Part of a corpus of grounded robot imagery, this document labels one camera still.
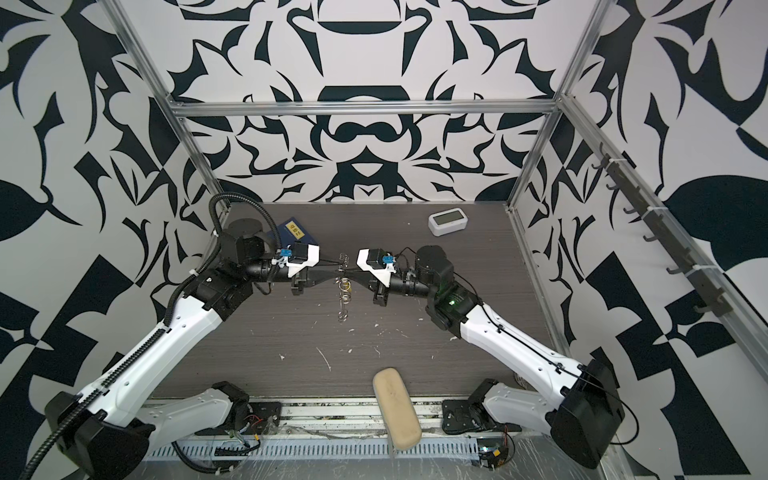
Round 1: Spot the metal plate with keyrings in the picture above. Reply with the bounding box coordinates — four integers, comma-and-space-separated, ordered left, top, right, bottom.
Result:
336, 253, 352, 323

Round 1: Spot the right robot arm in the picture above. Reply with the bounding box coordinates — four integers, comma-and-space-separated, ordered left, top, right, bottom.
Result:
350, 245, 627, 469

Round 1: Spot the small circuit board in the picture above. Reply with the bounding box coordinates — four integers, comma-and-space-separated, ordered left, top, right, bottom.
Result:
214, 437, 261, 457
478, 436, 516, 470

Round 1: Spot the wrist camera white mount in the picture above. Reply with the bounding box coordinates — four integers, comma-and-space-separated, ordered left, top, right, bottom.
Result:
356, 248, 396, 288
273, 243, 320, 278

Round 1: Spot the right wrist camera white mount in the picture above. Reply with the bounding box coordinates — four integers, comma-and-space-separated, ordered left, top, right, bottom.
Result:
356, 248, 396, 288

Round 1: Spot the small circuit board left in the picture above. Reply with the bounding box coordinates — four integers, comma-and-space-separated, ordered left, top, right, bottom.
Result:
214, 437, 261, 457

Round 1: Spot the small circuit board right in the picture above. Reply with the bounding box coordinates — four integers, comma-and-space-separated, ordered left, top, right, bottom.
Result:
478, 436, 516, 470

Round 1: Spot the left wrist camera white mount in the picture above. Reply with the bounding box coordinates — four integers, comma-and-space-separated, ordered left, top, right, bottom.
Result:
273, 243, 320, 278

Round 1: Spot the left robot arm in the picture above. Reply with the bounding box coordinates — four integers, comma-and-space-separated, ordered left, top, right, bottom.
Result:
35, 219, 321, 479

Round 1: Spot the white digital clock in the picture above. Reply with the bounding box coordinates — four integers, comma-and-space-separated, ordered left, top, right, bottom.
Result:
428, 208, 468, 237

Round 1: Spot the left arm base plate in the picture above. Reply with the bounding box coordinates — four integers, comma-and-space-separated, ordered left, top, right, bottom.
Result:
234, 401, 283, 435

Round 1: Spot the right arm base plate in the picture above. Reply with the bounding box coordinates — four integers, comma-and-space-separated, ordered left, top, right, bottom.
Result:
441, 400, 522, 435

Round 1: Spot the beige glasses case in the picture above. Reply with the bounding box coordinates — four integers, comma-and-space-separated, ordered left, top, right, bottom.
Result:
372, 368, 422, 451

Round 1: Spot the blue book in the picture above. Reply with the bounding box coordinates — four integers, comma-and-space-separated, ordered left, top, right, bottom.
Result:
277, 217, 319, 247

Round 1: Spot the white slotted cable duct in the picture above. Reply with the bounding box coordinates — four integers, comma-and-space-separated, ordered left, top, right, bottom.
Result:
179, 437, 478, 462

